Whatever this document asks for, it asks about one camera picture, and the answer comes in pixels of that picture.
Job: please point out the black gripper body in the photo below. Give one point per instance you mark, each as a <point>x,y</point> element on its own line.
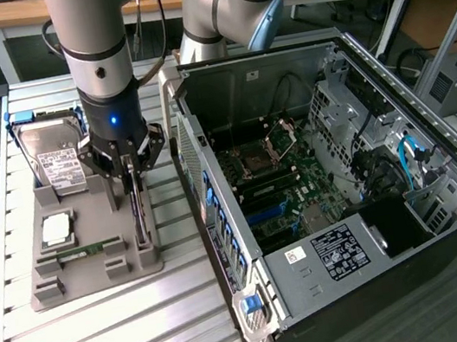
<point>114,120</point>

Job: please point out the low-profile graphics card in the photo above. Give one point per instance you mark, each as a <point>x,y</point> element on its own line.
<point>139,221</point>

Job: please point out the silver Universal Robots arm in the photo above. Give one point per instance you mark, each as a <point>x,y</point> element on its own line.
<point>94,35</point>

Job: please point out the silver hard disk drive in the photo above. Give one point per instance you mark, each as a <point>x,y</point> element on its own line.
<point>48,144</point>

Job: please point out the grey parts rack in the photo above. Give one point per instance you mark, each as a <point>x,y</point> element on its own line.
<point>89,229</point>

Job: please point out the silver CPU chip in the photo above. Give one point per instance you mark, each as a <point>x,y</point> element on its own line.
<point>56,229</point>

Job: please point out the blue disk caddy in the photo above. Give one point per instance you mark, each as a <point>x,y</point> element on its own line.
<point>22,117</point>

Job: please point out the green RAM stick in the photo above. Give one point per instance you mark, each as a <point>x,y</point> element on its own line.
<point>84,250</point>

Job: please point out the CPU socket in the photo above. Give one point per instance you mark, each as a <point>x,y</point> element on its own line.
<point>257,159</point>

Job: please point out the black RAM stick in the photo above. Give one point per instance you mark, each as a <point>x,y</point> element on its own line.
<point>270,186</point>

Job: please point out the metal socket cover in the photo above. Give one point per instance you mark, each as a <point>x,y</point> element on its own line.
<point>282,138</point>

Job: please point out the green motherboard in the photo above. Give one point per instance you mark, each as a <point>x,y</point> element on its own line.
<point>314,183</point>

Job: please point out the grey chipset heatsink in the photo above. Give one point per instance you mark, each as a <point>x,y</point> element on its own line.
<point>315,218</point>

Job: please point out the blue case latch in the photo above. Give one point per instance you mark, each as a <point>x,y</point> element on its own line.
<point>250,305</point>

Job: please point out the silver disk bay cage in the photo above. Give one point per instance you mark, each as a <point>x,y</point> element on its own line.
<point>352,124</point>

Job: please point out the grey power supply unit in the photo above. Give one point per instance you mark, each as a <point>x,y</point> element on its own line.
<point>308,280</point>

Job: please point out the open black PC case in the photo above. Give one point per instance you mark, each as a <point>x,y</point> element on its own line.
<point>368,323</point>

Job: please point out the silver disk bay bracket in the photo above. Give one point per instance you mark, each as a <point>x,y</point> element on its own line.
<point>436,206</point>

